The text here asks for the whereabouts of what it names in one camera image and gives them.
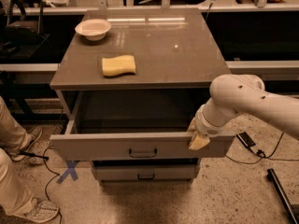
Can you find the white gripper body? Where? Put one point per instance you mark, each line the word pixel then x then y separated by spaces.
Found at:
pixel 206 126

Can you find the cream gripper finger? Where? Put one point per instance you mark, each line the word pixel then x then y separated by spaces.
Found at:
pixel 198 140

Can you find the grey top drawer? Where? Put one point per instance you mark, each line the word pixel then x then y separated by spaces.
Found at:
pixel 133 125

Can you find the grey drawer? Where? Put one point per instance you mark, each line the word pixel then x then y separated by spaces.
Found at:
pixel 145 173
pixel 133 125

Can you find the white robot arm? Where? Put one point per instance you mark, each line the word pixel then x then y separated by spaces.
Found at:
pixel 233 95

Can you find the grey bottom drawer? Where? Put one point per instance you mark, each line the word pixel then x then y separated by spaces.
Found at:
pixel 145 173

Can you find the black power adapter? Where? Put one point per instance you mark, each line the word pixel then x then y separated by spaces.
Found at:
pixel 245 139

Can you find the black bar on floor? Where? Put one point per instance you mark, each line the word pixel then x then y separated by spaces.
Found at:
pixel 291 209

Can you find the yellow sponge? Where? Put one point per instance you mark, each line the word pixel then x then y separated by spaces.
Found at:
pixel 119 65

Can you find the blue tape cross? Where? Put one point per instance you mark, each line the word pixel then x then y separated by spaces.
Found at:
pixel 70 171

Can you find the white bowl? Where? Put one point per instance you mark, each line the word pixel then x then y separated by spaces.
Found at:
pixel 93 29

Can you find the white sneaker back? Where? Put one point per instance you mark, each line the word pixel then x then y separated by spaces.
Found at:
pixel 34 136

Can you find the white sneaker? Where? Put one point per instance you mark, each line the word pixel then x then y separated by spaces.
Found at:
pixel 34 136
pixel 42 212

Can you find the white sneaker front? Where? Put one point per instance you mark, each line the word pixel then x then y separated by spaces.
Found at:
pixel 42 212

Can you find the person's beige trouser leg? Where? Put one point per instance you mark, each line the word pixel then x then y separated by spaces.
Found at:
pixel 15 197

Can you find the black chair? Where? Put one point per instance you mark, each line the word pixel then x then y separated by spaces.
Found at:
pixel 23 36

